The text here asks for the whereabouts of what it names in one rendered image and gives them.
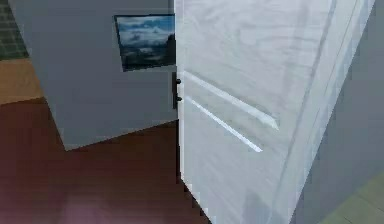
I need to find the white room door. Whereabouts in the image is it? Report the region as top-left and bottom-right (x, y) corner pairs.
(173, 0), (377, 224)

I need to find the framed blue sky picture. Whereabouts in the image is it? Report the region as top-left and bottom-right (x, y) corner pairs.
(113, 13), (177, 73)

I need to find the black door handle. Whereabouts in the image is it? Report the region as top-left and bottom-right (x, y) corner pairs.
(171, 71), (183, 110)

